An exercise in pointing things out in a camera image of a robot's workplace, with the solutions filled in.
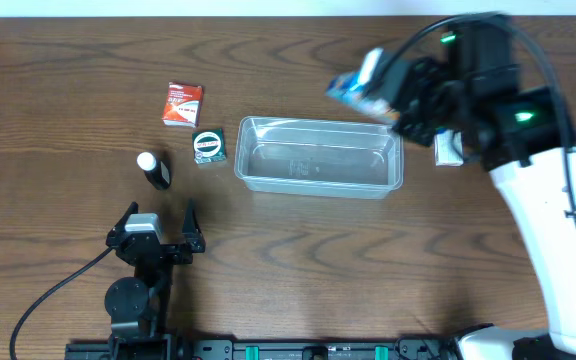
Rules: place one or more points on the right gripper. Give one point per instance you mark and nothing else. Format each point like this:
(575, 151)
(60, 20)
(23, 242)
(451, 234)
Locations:
(419, 100)

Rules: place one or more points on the green Zam-Buk box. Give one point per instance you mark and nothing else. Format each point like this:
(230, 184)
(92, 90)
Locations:
(209, 146)

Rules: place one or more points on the red white medicine box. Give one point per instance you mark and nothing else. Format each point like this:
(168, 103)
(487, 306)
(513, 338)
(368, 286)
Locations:
(183, 105)

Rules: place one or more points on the black bottle white cap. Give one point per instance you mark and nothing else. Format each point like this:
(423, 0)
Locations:
(155, 170)

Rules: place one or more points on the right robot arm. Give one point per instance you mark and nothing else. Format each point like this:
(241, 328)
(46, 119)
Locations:
(499, 92)

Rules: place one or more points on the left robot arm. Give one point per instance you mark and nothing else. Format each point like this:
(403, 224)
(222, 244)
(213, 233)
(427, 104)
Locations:
(138, 304)

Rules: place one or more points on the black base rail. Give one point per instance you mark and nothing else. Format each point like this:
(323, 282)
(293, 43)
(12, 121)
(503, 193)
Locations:
(402, 349)

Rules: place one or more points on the blue fever patch box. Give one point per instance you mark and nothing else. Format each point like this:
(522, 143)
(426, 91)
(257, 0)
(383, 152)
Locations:
(346, 89)

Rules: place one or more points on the clear plastic container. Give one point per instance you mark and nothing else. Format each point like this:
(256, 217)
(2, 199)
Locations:
(318, 157)

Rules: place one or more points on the white green medicine box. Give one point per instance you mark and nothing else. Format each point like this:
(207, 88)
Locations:
(448, 148)

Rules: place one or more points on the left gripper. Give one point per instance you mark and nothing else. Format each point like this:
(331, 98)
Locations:
(194, 240)

